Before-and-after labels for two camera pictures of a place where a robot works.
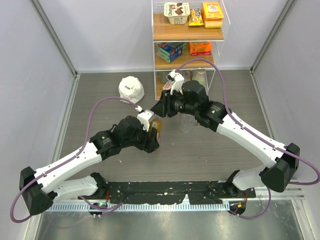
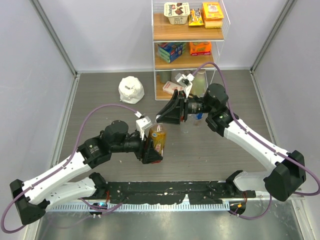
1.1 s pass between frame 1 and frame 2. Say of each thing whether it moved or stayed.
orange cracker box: stayed
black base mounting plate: stayed
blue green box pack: stayed
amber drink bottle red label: moved
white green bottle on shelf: stayed
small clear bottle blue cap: stayed
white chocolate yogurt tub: stayed
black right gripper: moved
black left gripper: moved
